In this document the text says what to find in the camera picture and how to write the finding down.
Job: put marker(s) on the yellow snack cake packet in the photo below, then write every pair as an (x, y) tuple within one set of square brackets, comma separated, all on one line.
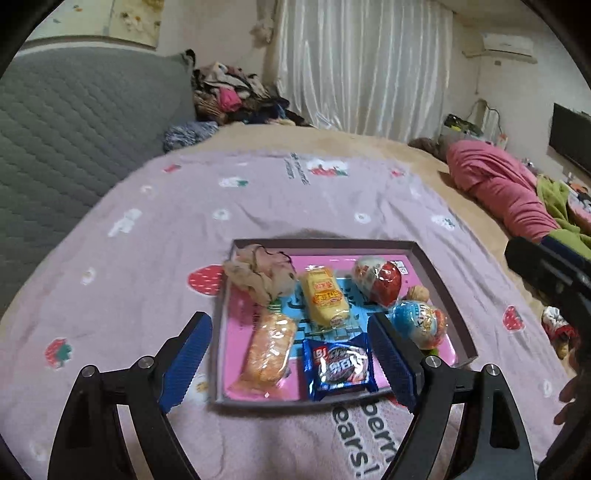
[(323, 295)]

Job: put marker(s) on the black television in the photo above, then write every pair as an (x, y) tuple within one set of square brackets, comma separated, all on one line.
[(570, 138)]

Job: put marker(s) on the pink strawberry printed blanket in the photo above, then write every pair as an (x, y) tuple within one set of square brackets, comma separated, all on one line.
[(138, 277)]

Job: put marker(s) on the red surprise egg toy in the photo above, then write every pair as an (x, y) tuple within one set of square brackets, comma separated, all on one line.
[(381, 281)]

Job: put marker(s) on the pink quilt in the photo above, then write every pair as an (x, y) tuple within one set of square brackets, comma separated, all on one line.
[(498, 184)]

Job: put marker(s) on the white arched mirror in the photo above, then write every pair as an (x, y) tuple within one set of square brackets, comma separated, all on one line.
[(480, 120)]

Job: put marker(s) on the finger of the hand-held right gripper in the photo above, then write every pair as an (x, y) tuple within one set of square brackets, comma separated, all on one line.
[(565, 247), (545, 272)]

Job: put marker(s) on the floral wall painting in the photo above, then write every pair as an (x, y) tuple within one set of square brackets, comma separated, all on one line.
[(101, 23)]

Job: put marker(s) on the green fleece blanket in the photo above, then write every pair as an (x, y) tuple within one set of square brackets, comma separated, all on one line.
[(561, 212)]

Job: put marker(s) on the grey quilted headboard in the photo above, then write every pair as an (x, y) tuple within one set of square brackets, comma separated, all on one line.
[(69, 138)]

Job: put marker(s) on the pile of clothes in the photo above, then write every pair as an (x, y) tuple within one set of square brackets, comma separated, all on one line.
[(231, 97)]

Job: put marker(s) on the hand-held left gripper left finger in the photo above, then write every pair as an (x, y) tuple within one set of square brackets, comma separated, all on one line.
[(184, 364)]

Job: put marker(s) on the beige sheer hair scrunchie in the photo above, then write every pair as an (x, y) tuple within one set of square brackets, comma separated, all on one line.
[(258, 272)]

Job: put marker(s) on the orange snack cake packet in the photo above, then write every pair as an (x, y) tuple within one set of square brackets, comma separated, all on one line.
[(268, 350)]

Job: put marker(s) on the white air conditioner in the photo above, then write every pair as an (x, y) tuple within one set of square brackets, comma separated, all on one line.
[(508, 45)]

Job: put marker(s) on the blue surprise egg toy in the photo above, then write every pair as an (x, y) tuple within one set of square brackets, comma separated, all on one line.
[(418, 323)]

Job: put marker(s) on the blue cookie packet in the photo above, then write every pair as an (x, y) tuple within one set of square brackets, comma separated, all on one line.
[(339, 367)]

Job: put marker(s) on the green hair scrunchie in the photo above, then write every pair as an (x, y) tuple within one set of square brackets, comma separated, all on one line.
[(431, 353)]

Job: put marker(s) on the red and white doll toy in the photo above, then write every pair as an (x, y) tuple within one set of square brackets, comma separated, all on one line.
[(558, 330)]

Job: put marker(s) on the blue patterned cloth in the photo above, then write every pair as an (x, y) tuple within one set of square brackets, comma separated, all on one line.
[(189, 136)]

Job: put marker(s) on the white hanging ornament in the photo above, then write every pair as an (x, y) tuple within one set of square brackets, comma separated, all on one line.
[(263, 32)]

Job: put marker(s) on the white shiny curtain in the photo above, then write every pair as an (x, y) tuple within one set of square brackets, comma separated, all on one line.
[(360, 64)]

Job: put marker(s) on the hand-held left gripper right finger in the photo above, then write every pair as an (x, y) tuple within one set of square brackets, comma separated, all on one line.
[(392, 360)]

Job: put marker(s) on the walnut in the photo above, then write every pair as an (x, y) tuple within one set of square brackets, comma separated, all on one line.
[(418, 294)]

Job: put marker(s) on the dark shallow cardboard box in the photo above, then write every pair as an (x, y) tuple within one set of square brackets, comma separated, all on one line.
[(323, 245)]

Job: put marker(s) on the person's right hand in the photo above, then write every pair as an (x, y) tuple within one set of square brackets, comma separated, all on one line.
[(570, 399)]

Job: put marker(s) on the brown fuzzy cloth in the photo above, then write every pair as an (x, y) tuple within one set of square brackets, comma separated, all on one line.
[(427, 147)]

